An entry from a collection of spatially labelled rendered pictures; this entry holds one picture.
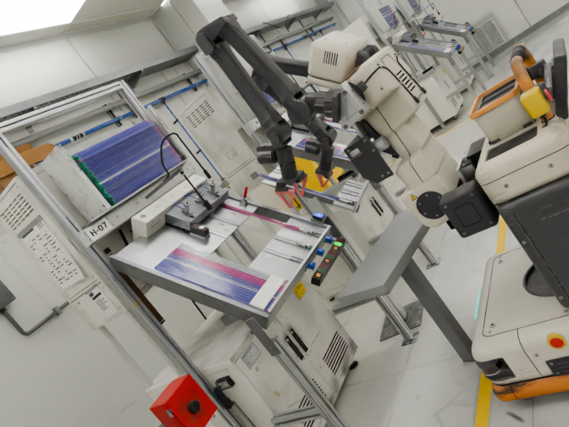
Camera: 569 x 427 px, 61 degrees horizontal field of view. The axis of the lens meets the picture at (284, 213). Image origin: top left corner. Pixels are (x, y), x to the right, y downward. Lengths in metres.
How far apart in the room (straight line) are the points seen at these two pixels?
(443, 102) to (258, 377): 4.95
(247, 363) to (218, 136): 1.72
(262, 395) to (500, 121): 1.37
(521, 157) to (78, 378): 2.94
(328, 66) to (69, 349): 2.60
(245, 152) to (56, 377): 1.86
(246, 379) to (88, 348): 1.74
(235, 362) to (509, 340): 1.03
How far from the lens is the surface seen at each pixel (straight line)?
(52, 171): 2.26
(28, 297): 3.56
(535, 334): 1.71
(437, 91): 6.45
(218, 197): 2.36
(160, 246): 2.14
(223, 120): 3.27
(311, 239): 2.22
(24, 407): 3.41
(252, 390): 2.12
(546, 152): 1.43
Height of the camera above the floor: 1.23
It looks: 8 degrees down
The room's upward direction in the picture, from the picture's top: 37 degrees counter-clockwise
